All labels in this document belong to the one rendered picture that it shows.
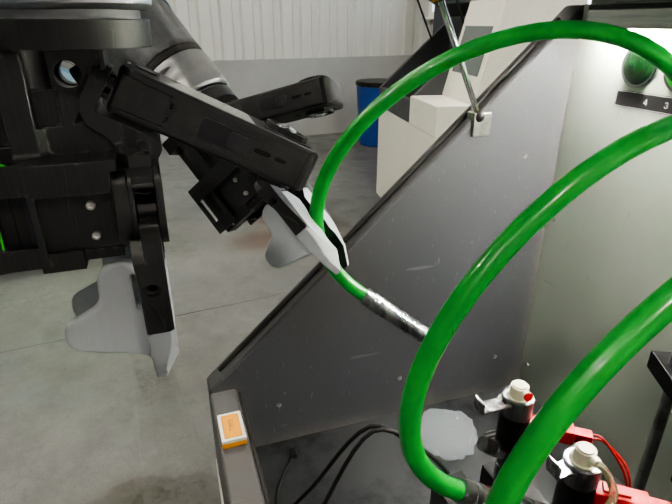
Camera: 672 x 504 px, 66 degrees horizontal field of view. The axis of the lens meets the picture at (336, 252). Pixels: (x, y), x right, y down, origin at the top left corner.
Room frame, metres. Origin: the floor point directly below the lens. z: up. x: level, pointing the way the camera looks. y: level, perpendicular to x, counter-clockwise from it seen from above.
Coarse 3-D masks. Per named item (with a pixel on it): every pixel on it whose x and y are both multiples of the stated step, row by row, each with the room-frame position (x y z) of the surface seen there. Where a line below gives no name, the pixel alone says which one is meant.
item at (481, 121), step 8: (432, 0) 0.70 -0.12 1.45; (440, 0) 0.69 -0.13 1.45; (440, 8) 0.70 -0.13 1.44; (448, 16) 0.70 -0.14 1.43; (448, 24) 0.70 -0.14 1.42; (448, 32) 0.70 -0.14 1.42; (456, 40) 0.70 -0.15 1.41; (464, 64) 0.70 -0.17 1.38; (464, 72) 0.70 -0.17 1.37; (464, 80) 0.71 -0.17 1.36; (472, 88) 0.71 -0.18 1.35; (472, 96) 0.71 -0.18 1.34; (472, 104) 0.71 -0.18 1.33; (472, 112) 0.72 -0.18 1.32; (480, 112) 0.71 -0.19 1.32; (488, 112) 0.72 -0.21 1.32; (472, 120) 0.71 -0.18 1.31; (480, 120) 0.71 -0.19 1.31; (488, 120) 0.71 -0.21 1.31; (472, 128) 0.71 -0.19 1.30; (480, 128) 0.71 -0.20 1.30; (488, 128) 0.71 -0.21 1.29; (472, 136) 0.71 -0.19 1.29
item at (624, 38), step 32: (512, 32) 0.45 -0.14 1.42; (544, 32) 0.45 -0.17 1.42; (576, 32) 0.45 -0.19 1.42; (608, 32) 0.44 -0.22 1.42; (448, 64) 0.45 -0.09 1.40; (384, 96) 0.46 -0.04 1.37; (352, 128) 0.46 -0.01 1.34; (320, 192) 0.46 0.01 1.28; (320, 224) 0.46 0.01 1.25; (352, 288) 0.46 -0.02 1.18
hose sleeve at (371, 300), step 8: (368, 288) 0.47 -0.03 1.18; (368, 296) 0.45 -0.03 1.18; (376, 296) 0.46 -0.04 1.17; (368, 304) 0.45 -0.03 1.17; (376, 304) 0.45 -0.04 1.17; (384, 304) 0.45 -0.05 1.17; (392, 304) 0.46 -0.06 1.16; (376, 312) 0.45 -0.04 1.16; (384, 312) 0.45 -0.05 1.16; (392, 312) 0.45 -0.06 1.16; (400, 312) 0.46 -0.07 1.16; (392, 320) 0.45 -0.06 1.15; (400, 320) 0.45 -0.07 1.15; (408, 320) 0.45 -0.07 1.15; (416, 320) 0.46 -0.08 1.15; (400, 328) 0.45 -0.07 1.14; (408, 328) 0.45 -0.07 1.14; (416, 328) 0.45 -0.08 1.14; (424, 328) 0.45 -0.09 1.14; (416, 336) 0.45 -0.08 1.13; (424, 336) 0.45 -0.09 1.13
